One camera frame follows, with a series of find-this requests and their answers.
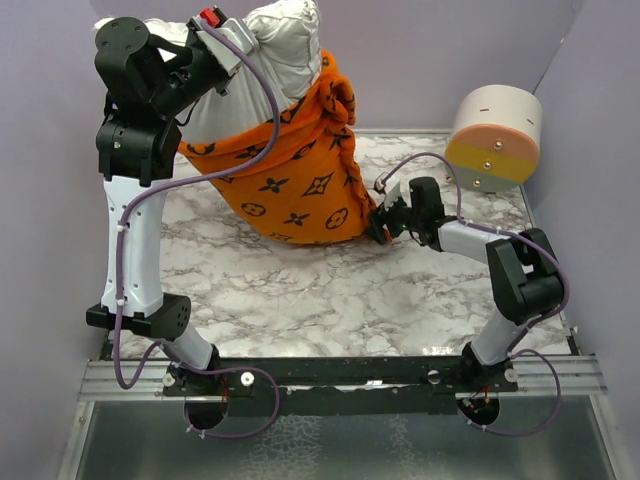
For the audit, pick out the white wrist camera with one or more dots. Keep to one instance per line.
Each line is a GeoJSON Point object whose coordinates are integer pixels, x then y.
{"type": "Point", "coordinates": [390, 192]}
{"type": "Point", "coordinates": [223, 36]}

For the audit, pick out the white cylinder with striped face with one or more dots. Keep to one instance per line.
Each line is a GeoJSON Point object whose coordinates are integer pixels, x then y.
{"type": "Point", "coordinates": [494, 144]}

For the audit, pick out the orange patterned fleece pillowcase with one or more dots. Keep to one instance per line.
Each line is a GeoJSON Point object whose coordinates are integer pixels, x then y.
{"type": "Point", "coordinates": [309, 188]}

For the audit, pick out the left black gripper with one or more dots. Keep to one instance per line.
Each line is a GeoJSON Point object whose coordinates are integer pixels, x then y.
{"type": "Point", "coordinates": [192, 37]}

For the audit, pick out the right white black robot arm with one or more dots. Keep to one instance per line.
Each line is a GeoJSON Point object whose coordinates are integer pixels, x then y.
{"type": "Point", "coordinates": [526, 281]}

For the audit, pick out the white pillow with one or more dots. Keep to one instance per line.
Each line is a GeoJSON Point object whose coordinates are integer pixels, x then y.
{"type": "Point", "coordinates": [289, 58]}

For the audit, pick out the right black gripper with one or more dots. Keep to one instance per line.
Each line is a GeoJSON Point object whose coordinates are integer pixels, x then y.
{"type": "Point", "coordinates": [381, 217]}

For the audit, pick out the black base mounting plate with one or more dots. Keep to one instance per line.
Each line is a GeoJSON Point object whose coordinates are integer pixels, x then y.
{"type": "Point", "coordinates": [345, 386]}

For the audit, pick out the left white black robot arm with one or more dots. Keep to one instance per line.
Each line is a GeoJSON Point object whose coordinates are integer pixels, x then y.
{"type": "Point", "coordinates": [149, 82]}

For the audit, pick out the aluminium rail frame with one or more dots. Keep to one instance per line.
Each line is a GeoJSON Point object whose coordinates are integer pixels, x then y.
{"type": "Point", "coordinates": [118, 377]}

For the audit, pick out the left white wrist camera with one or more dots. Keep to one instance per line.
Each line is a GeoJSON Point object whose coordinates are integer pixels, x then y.
{"type": "Point", "coordinates": [223, 36]}

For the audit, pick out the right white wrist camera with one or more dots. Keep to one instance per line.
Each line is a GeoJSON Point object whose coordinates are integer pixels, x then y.
{"type": "Point", "coordinates": [390, 192]}

